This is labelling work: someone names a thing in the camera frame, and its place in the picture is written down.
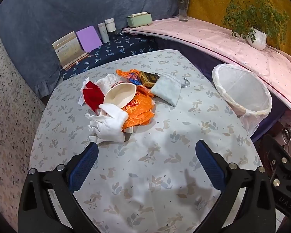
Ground orange plastic bag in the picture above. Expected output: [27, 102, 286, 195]
[116, 69, 156, 130]

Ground green tissue box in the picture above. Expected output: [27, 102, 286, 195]
[126, 12, 153, 28]

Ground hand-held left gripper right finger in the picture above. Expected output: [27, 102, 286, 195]
[195, 139, 275, 233]

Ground floral tablecloth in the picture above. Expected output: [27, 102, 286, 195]
[29, 50, 262, 233]

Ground black and gold box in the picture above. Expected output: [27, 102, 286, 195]
[138, 71, 160, 89]

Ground white glove with red trim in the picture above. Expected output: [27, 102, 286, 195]
[85, 103, 128, 144]

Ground yellow cloth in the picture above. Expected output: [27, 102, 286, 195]
[188, 0, 291, 62]

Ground tall white bottle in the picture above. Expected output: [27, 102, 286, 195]
[98, 23, 109, 43]

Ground pink tumbler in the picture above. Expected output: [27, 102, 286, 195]
[282, 127, 291, 143]

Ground green leafy plant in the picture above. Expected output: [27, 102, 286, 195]
[207, 0, 291, 54]

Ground purple board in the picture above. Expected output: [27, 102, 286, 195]
[76, 25, 103, 53]

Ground dark purple cloth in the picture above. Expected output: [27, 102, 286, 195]
[155, 38, 282, 142]

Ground red and white paper cup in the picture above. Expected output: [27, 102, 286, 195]
[103, 82, 137, 109]

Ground white cotton glove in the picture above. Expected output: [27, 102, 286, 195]
[96, 73, 119, 94]

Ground red envelope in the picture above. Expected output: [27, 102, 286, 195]
[84, 80, 99, 91]
[82, 88, 105, 111]

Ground white canister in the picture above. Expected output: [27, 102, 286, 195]
[104, 18, 116, 34]

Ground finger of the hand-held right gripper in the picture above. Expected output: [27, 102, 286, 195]
[262, 133, 291, 176]

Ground navy printed cloth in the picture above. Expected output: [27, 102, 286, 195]
[61, 33, 160, 81]

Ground trash bin with white liner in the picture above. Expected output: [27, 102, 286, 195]
[211, 63, 273, 136]

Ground pale grey cloth pouch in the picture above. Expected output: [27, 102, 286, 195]
[150, 73, 186, 107]

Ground blue-grey sheet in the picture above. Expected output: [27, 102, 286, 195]
[0, 0, 191, 100]

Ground desk calendar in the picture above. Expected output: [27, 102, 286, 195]
[52, 31, 89, 71]

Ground blue face mask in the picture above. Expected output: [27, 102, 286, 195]
[126, 73, 142, 85]

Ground pink tablecloth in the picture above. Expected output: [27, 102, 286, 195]
[122, 17, 291, 121]

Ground white plant pot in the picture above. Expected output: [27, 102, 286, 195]
[246, 28, 267, 50]

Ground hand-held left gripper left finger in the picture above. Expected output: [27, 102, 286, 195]
[18, 141, 100, 233]

